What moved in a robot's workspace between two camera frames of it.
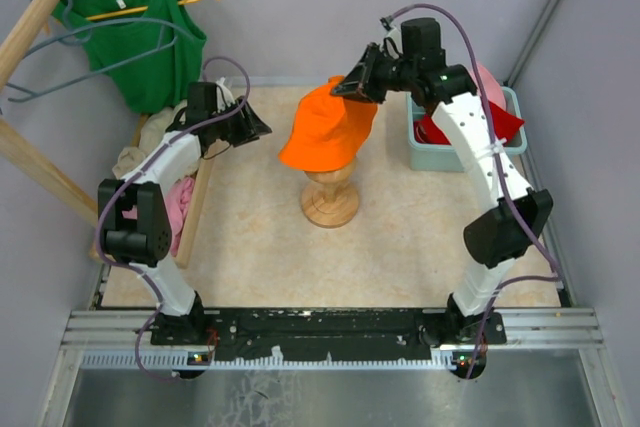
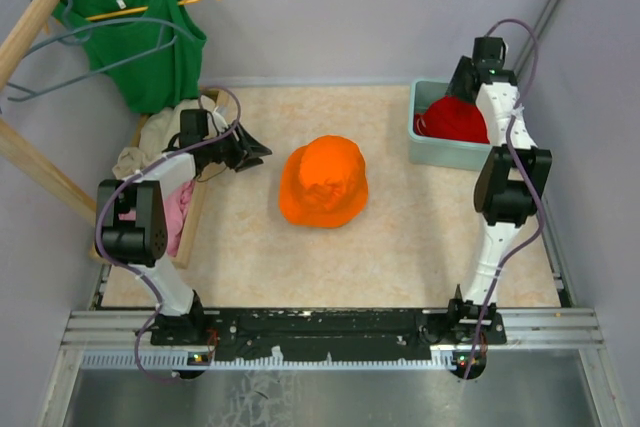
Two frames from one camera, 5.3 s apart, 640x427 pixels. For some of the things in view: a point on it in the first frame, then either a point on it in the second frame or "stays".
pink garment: (178, 196) stays
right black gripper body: (389, 75) to (456, 86)
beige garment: (154, 126) stays
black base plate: (327, 334) stays
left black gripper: (252, 126) to (246, 150)
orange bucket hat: (328, 131) to (323, 184)
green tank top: (151, 53) stays
